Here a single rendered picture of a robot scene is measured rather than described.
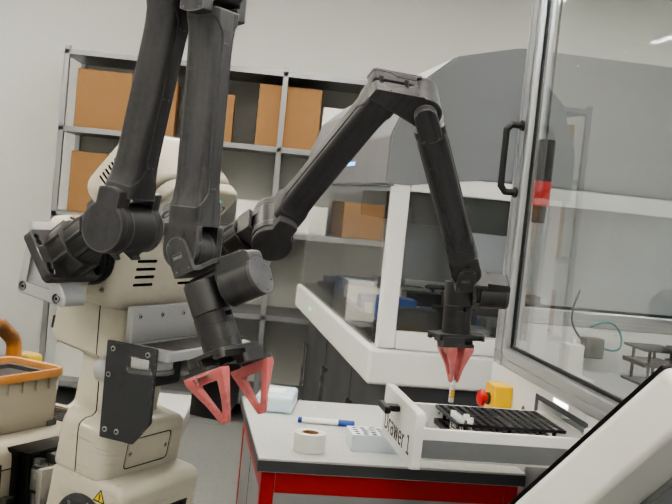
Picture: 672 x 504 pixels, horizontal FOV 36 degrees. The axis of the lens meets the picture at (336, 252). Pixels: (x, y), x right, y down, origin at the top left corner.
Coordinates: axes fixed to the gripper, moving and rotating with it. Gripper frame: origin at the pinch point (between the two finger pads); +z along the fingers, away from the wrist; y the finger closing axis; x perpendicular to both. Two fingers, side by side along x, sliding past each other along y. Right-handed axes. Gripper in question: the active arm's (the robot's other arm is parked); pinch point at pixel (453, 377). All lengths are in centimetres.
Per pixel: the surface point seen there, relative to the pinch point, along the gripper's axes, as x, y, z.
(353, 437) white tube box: 22.3, -13.9, 17.2
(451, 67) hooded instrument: 77, 23, -74
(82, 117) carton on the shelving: 394, -77, -77
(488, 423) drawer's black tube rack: -6.4, 5.5, 7.9
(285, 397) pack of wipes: 56, -23, 15
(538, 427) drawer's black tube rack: -8.1, 15.4, 8.3
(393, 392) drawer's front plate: 8.0, -9.9, 4.6
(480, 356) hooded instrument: 78, 38, 7
